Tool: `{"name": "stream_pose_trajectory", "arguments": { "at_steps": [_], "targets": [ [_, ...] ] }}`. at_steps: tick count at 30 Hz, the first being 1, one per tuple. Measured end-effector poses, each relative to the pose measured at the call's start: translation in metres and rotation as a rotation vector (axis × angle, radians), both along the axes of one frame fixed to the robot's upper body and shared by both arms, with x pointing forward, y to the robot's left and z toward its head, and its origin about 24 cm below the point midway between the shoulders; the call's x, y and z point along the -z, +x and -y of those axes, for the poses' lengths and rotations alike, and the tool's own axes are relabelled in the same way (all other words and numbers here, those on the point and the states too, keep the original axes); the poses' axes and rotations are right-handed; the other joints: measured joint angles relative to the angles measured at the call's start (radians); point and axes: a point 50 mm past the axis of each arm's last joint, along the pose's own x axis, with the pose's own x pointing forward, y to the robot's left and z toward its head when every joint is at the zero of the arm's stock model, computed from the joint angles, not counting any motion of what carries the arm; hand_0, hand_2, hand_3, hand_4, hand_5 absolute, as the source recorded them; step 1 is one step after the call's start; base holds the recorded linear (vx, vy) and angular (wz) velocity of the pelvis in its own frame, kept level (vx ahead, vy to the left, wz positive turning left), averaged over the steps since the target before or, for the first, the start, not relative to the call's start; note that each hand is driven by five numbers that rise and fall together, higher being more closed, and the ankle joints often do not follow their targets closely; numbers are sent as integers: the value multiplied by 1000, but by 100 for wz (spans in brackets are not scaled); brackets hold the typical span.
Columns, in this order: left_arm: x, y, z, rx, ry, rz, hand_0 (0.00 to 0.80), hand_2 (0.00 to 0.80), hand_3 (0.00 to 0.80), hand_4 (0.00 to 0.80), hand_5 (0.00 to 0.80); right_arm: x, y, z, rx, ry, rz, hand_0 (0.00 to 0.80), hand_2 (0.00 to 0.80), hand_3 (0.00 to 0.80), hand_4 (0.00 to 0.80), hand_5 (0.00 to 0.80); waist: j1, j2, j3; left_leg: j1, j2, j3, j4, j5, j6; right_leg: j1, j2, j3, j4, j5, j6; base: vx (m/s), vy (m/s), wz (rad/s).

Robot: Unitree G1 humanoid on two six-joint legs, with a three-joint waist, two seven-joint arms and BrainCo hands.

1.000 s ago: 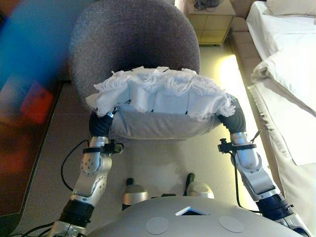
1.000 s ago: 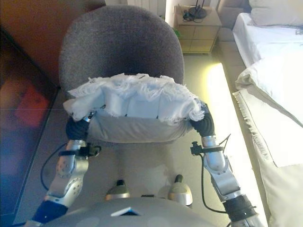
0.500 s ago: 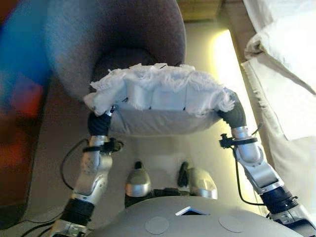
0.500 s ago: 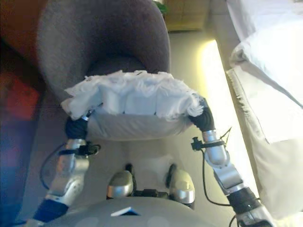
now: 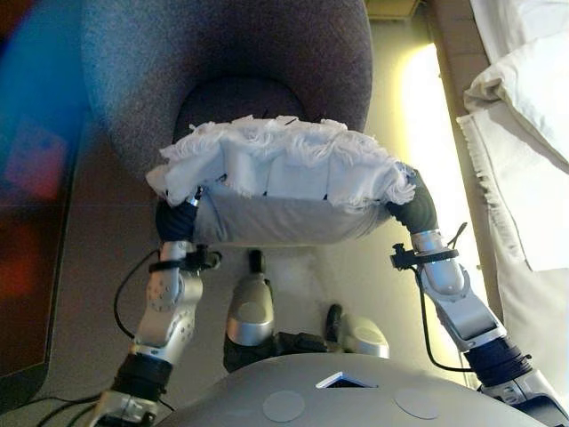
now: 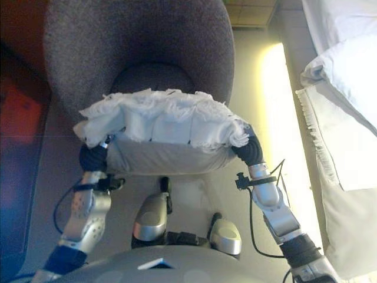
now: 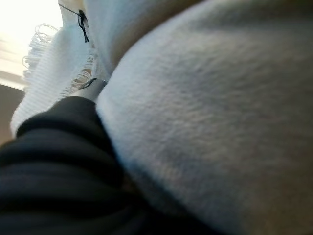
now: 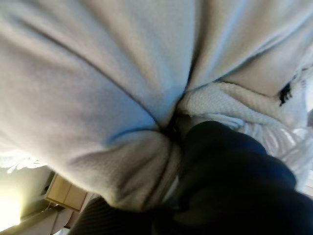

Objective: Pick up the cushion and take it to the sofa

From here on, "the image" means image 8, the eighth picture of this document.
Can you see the white fringed cushion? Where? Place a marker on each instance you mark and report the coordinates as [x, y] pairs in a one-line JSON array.
[[97, 85]]

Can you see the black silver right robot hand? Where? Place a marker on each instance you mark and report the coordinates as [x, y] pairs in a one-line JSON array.
[[232, 183]]

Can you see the light wooden cabinet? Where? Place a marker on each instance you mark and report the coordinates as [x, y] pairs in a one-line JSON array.
[[63, 193]]

